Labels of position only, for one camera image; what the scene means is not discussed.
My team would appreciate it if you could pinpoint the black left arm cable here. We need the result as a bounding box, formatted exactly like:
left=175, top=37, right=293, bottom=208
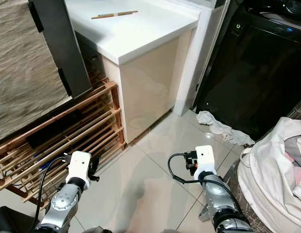
left=38, top=155, right=69, bottom=230

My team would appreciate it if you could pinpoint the thin wooden stick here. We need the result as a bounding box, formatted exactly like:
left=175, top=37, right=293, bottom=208
left=91, top=10, right=139, bottom=20

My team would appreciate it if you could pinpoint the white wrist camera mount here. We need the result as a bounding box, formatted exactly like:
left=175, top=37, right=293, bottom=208
left=68, top=151, right=92, bottom=181
left=194, top=145, right=216, bottom=174

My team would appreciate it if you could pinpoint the silver metal stand leg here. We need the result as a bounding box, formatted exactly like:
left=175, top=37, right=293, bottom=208
left=199, top=204, right=217, bottom=223

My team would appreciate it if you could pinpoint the beige woven fabric sheet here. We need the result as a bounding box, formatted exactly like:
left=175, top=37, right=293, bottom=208
left=0, top=0, right=73, bottom=142

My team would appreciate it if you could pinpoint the small crumpled white cloth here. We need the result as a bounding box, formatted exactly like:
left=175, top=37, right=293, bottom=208
left=196, top=111, right=256, bottom=147

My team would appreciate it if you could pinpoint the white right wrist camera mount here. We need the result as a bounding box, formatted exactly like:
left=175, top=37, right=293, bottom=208
left=194, top=145, right=216, bottom=174

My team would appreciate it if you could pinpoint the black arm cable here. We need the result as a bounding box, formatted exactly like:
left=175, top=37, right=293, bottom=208
left=38, top=155, right=69, bottom=230
left=167, top=153, right=236, bottom=200

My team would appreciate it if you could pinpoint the white door frame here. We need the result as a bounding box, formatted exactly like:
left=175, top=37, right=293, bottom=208
left=172, top=0, right=231, bottom=117

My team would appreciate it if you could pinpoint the dark grey panel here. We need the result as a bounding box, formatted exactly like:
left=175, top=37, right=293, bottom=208
left=28, top=0, right=93, bottom=100

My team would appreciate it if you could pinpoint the pink garment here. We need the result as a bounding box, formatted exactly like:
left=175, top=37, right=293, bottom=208
left=284, top=138, right=301, bottom=186

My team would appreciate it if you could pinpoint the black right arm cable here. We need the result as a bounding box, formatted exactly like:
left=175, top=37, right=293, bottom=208
left=167, top=153, right=236, bottom=200

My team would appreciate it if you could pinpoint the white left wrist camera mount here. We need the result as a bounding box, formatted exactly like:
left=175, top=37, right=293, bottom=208
left=68, top=151, right=92, bottom=181

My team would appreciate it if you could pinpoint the white fabric laundry bag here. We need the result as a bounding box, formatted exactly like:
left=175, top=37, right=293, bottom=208
left=237, top=116, right=301, bottom=233

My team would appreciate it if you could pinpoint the black washing machine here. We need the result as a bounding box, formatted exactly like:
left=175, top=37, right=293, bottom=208
left=192, top=0, right=301, bottom=141

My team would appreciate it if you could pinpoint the flat black item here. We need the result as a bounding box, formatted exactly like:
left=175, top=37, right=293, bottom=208
left=26, top=109, right=86, bottom=150

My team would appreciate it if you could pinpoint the wooden slatted rack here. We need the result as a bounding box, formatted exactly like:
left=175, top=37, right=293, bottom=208
left=0, top=79, right=126, bottom=205

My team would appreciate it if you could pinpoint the black padded object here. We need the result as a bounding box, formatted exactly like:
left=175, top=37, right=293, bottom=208
left=0, top=206, right=35, bottom=233

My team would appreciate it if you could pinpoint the white topped beige cabinet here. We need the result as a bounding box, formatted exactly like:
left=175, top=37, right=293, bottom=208
left=65, top=0, right=201, bottom=144

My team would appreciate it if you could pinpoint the small blue item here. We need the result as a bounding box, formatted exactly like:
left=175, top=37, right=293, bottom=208
left=38, top=156, right=56, bottom=170

